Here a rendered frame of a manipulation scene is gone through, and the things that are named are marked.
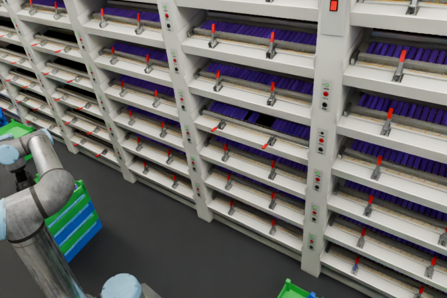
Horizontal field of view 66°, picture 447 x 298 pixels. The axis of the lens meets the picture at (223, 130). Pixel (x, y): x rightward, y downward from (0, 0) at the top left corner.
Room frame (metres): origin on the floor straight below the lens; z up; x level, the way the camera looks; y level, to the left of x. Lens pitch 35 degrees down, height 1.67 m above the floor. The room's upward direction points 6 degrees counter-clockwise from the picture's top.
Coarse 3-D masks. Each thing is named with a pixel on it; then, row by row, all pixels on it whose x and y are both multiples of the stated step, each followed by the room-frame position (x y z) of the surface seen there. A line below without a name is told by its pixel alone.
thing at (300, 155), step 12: (204, 108) 1.48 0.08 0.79; (204, 120) 1.42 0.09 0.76; (216, 120) 1.40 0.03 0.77; (288, 120) 1.29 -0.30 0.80; (216, 132) 1.35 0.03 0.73; (228, 132) 1.30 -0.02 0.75; (240, 132) 1.29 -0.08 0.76; (252, 144) 1.23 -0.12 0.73; (276, 144) 1.17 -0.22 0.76; (288, 144) 1.15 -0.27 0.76; (288, 156) 1.12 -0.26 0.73; (300, 156) 1.08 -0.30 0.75
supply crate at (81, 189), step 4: (80, 180) 1.49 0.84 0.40; (76, 184) 1.52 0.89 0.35; (80, 184) 1.48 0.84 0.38; (80, 188) 1.47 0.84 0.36; (84, 188) 1.49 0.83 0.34; (76, 192) 1.44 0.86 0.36; (80, 192) 1.46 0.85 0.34; (72, 196) 1.41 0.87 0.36; (76, 196) 1.43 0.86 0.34; (72, 200) 1.40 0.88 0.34; (68, 204) 1.37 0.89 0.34; (64, 208) 1.35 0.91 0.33; (60, 212) 1.32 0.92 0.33; (52, 216) 1.28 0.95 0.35; (56, 216) 1.30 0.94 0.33; (48, 220) 1.26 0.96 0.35; (52, 220) 1.28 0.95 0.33; (48, 224) 1.25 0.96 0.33
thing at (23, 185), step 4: (16, 172) 1.31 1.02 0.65; (20, 172) 1.31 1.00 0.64; (24, 172) 1.31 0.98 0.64; (16, 176) 1.29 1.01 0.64; (20, 176) 1.29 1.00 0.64; (24, 176) 1.29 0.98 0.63; (20, 180) 1.27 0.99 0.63; (24, 180) 1.27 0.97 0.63; (28, 180) 1.27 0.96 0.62; (20, 184) 1.25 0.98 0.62; (24, 184) 1.24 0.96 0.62; (28, 184) 1.25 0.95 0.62; (20, 188) 1.23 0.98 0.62; (24, 188) 1.23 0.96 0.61
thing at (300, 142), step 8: (208, 112) 1.44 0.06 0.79; (232, 120) 1.34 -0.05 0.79; (240, 120) 1.33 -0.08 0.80; (248, 128) 1.29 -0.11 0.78; (256, 128) 1.26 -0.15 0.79; (264, 128) 1.25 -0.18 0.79; (264, 136) 1.22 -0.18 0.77; (280, 136) 1.19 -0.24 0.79; (288, 136) 1.17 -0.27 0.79; (304, 144) 1.12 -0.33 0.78
